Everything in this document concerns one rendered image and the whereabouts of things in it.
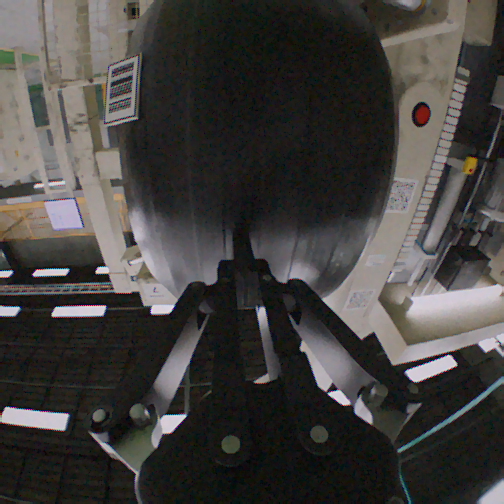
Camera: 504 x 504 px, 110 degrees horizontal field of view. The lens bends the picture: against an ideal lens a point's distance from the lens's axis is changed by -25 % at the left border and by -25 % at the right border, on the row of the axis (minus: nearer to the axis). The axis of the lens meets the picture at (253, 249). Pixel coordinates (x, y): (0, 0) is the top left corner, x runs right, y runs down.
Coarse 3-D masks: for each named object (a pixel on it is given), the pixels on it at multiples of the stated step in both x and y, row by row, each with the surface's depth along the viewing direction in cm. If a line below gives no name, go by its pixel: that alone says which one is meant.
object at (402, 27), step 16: (368, 0) 31; (432, 0) 19; (448, 0) 17; (368, 16) 32; (384, 16) 28; (400, 16) 25; (416, 16) 22; (432, 16) 20; (448, 16) 18; (384, 32) 29; (400, 32) 26; (416, 32) 23; (432, 32) 22
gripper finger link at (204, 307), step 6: (222, 264) 18; (228, 264) 18; (216, 282) 15; (210, 288) 15; (210, 294) 14; (204, 300) 14; (210, 300) 14; (204, 306) 14; (210, 306) 14; (198, 312) 14; (204, 312) 14; (210, 312) 15
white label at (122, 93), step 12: (120, 60) 16; (132, 60) 16; (108, 72) 17; (120, 72) 16; (132, 72) 16; (108, 84) 17; (120, 84) 17; (132, 84) 16; (108, 96) 17; (120, 96) 17; (132, 96) 17; (108, 108) 17; (120, 108) 17; (132, 108) 17; (108, 120) 17; (120, 120) 17
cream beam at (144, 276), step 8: (144, 264) 88; (144, 272) 84; (136, 280) 81; (144, 280) 82; (152, 280) 82; (144, 296) 86; (144, 304) 88; (152, 304) 89; (160, 304) 89; (168, 304) 89
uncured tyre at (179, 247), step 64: (192, 0) 16; (256, 0) 16; (320, 0) 17; (192, 64) 16; (256, 64) 16; (320, 64) 17; (384, 64) 18; (128, 128) 18; (192, 128) 17; (256, 128) 17; (320, 128) 18; (384, 128) 19; (128, 192) 21; (192, 192) 19; (256, 192) 19; (320, 192) 20; (384, 192) 22; (192, 256) 23; (256, 256) 23; (320, 256) 24
